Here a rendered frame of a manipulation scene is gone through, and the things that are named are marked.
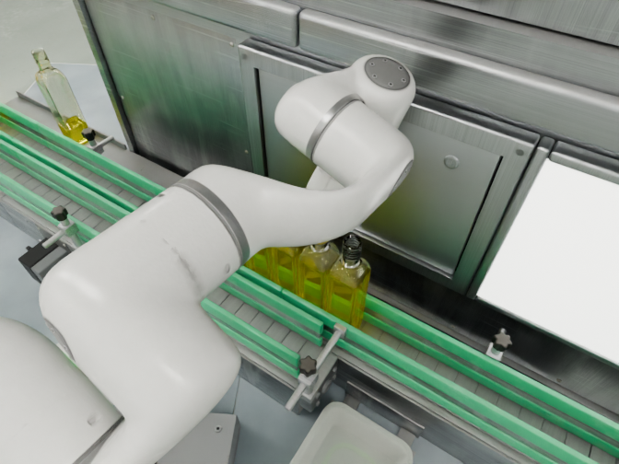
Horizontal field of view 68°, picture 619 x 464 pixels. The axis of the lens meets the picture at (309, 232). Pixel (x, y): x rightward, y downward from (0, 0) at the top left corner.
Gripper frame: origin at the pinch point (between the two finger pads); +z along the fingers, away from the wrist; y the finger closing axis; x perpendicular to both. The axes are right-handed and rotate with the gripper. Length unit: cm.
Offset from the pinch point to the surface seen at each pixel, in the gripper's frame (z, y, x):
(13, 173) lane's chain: 49, 8, -78
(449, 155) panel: -13.7, -12.7, 10.2
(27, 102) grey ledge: 56, -13, -102
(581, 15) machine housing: -35.1, -16.9, 12.9
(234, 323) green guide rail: 21.4, 13.7, -3.5
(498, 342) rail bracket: 5.6, -4.7, 33.7
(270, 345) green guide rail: 19.3, 13.6, 4.1
